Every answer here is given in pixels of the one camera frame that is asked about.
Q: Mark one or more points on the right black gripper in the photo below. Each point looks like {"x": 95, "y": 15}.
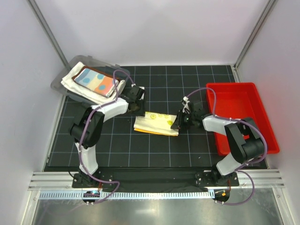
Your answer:
{"x": 178, "y": 123}

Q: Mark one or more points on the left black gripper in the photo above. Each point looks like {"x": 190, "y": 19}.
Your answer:
{"x": 141, "y": 112}

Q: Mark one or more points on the colourful patterned cloth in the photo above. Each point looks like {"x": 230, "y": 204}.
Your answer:
{"x": 156, "y": 123}

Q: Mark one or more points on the blue white cloth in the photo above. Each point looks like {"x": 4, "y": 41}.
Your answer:
{"x": 96, "y": 80}

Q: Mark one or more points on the white towel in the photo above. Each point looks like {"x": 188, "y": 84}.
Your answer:
{"x": 93, "y": 84}

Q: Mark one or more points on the brown towel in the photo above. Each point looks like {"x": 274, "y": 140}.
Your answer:
{"x": 77, "y": 76}

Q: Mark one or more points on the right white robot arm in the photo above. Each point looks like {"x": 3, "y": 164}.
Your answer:
{"x": 245, "y": 141}

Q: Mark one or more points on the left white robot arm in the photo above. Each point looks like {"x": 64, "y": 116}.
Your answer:
{"x": 87, "y": 128}

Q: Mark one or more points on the clear plastic container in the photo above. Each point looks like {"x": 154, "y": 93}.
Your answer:
{"x": 90, "y": 62}

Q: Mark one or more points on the red plastic bin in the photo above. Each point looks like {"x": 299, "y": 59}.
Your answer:
{"x": 241, "y": 100}

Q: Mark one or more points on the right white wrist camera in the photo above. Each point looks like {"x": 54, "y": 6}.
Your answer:
{"x": 185, "y": 101}

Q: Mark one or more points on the slotted cable duct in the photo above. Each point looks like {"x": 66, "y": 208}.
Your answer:
{"x": 93, "y": 195}

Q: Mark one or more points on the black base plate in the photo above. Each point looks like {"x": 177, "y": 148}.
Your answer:
{"x": 154, "y": 179}

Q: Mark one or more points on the aluminium rail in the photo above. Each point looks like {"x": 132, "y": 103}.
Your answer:
{"x": 269, "y": 178}

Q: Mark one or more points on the right aluminium frame post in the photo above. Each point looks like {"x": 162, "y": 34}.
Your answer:
{"x": 255, "y": 31}

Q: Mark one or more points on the aluminium frame post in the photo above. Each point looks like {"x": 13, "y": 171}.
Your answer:
{"x": 255, "y": 31}
{"x": 47, "y": 30}

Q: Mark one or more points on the left aluminium frame post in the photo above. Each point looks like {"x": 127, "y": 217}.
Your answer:
{"x": 47, "y": 30}

